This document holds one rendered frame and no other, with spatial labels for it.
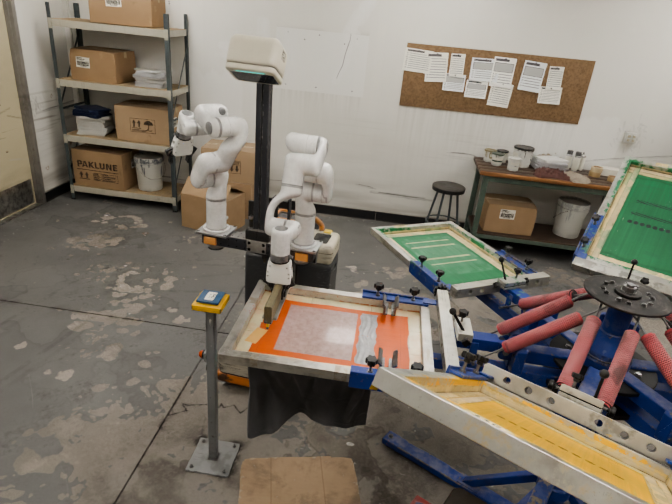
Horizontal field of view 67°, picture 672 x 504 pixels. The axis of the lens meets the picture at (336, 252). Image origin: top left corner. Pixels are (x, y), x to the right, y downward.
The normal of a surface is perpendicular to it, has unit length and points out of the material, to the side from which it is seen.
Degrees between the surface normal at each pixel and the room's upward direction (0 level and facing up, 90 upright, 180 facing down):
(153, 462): 0
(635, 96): 90
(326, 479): 0
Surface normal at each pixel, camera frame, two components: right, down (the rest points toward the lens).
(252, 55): -0.15, -0.04
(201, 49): -0.12, 0.41
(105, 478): 0.09, -0.90
